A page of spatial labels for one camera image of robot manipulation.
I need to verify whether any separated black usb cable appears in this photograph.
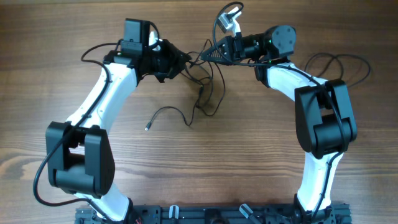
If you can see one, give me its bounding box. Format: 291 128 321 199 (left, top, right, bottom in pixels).
303 52 372 89

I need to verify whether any black camera cable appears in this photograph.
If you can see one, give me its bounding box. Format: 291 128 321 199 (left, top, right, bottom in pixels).
212 1 348 222
32 21 161 222

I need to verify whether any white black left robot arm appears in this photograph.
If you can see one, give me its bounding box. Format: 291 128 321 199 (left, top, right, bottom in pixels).
40 19 190 223

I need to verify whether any black right camera cable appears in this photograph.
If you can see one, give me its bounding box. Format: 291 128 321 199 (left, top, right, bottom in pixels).
212 1 348 222

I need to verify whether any black left camera cable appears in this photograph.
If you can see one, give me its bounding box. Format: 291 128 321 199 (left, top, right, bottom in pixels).
32 21 161 222

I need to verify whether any black cable bundle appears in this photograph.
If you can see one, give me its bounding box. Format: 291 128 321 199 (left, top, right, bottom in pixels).
144 39 227 132

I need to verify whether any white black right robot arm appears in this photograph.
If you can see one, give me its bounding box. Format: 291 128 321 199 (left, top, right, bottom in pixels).
201 25 358 217

